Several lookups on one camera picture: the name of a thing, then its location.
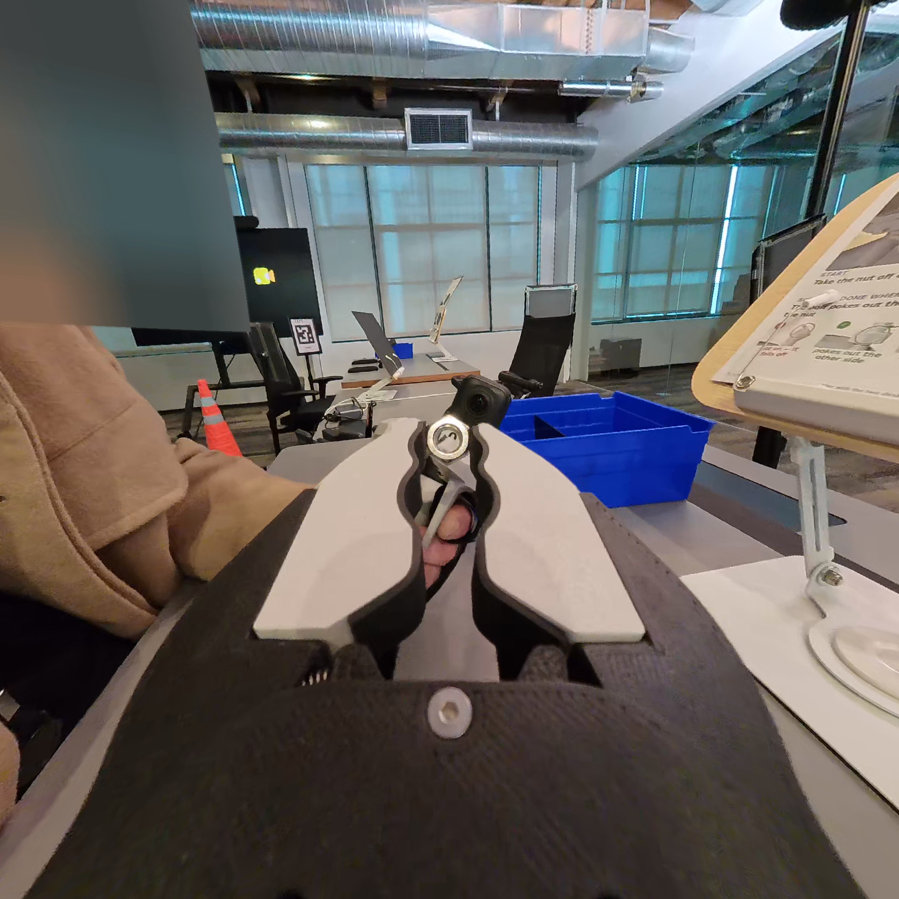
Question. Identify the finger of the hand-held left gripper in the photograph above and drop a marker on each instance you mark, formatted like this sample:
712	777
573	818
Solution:
446	506

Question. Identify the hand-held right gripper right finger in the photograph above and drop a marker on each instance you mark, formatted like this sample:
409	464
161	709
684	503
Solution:
555	555

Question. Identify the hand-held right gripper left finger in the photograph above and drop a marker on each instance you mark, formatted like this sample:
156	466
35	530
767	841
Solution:
344	548

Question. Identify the silver hex nut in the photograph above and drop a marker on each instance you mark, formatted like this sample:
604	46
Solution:
449	456

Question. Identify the blue plastic bin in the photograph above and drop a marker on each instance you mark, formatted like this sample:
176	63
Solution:
632	463

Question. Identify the person's left forearm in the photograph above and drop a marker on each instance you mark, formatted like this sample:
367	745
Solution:
232	506

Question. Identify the wooden edged desk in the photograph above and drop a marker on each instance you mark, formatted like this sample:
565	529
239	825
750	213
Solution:
421	369

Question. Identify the grey desk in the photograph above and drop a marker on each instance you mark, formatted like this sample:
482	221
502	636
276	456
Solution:
667	541

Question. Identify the person's left hand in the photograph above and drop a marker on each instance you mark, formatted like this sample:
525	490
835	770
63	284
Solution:
453	523

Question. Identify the black mesh chair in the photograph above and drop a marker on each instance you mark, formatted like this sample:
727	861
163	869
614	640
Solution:
548	344

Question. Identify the small blue storage bin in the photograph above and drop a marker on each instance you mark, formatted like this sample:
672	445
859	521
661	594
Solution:
404	350

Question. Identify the document stand with sheet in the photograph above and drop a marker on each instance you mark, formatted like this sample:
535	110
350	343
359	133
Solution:
444	309

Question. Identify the silver framed sign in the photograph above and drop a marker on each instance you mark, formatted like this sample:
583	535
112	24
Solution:
551	298

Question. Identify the empty document stand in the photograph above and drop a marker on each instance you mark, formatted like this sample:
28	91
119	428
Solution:
372	333

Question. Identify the black box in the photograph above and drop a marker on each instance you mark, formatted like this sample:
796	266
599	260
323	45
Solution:
620	355

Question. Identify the large gridded window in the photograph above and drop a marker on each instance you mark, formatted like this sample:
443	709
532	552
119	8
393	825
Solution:
421	246
674	246

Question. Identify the orange traffic cone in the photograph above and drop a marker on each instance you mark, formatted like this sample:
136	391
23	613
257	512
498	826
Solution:
218	428

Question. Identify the black office chair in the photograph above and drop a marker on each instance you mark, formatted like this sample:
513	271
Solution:
277	379

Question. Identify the marker sign on stand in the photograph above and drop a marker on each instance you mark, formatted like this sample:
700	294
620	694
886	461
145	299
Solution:
305	336

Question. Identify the instruction sheet on stand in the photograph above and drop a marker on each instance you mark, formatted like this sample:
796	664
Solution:
723	379

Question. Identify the white air vent grille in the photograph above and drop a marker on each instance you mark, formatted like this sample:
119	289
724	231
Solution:
439	128

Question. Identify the beige coat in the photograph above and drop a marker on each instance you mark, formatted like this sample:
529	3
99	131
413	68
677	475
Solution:
70	456

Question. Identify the black inner garment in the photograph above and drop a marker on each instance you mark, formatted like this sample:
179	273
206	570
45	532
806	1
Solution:
56	667

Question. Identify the black framed panel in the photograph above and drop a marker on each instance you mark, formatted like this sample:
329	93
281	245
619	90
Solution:
786	260

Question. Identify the printed instruction sheet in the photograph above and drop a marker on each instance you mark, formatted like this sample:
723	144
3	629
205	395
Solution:
843	316

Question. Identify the black pole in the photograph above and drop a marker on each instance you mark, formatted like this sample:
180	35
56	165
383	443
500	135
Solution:
839	105

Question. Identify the large black wall screen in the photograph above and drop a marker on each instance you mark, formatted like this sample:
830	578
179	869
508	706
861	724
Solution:
288	309

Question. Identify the silver duct with vent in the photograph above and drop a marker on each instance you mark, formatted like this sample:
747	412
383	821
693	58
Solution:
316	133

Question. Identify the wide silver duct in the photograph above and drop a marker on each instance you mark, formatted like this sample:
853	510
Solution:
316	28

